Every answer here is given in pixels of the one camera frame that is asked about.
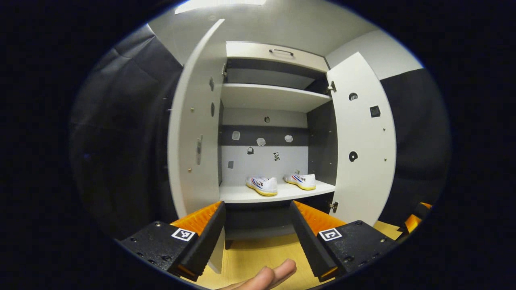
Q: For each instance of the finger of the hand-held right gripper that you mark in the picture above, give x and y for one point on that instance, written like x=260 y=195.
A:
x=413 y=223

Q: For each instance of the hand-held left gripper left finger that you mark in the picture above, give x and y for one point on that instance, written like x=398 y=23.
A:
x=207 y=237

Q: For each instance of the white shoe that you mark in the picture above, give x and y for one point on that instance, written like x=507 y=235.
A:
x=300 y=181
x=262 y=186

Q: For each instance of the black backdrop cloth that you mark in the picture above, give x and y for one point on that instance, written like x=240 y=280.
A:
x=121 y=141

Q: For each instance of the white cabinet drawer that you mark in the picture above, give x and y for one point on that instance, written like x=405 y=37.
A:
x=250 y=51

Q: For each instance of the white shoe cabinet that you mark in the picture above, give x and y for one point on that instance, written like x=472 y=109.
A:
x=266 y=96

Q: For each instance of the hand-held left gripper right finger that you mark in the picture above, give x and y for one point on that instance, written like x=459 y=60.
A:
x=308 y=237

